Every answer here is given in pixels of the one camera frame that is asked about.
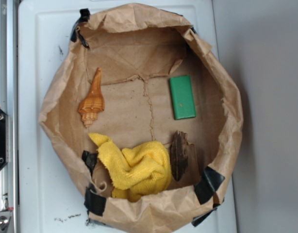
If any brown paper bag tray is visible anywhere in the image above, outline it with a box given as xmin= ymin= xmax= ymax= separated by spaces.
xmin=39 ymin=3 xmax=243 ymax=233

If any dark brown wood chip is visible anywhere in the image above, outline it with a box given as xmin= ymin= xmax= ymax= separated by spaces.
xmin=170 ymin=131 xmax=195 ymax=182

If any aluminium frame rail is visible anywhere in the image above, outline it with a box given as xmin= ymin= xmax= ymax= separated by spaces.
xmin=0 ymin=0 xmax=20 ymax=233

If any yellow microfiber cloth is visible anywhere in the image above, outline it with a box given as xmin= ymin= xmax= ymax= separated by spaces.
xmin=89 ymin=133 xmax=172 ymax=202

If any orange spiral seashell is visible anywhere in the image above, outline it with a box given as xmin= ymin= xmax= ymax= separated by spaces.
xmin=78 ymin=67 xmax=105 ymax=128

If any green rectangular block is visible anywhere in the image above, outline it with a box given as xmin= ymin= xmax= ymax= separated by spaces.
xmin=169 ymin=75 xmax=197 ymax=120

